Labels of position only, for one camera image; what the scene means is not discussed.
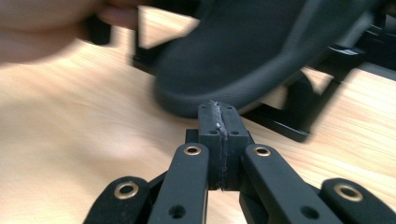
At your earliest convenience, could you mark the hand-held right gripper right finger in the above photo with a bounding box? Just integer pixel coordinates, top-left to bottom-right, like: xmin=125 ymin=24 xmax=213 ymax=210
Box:
xmin=217 ymin=101 xmax=254 ymax=191

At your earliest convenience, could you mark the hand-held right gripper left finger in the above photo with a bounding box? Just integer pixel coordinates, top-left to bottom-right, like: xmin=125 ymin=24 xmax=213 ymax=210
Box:
xmin=197 ymin=100 xmax=226 ymax=191

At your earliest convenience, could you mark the black slipper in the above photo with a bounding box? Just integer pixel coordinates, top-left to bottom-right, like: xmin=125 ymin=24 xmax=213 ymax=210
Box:
xmin=154 ymin=0 xmax=385 ymax=119

